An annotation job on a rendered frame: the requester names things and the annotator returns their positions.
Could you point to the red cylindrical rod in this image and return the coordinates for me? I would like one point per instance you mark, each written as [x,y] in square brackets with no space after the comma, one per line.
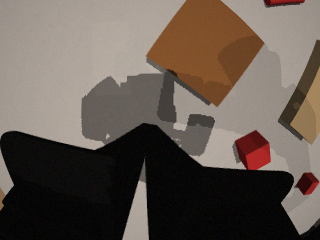
[278,2]

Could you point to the red cube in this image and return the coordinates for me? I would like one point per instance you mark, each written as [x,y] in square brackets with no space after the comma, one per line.
[253,150]
[307,183]

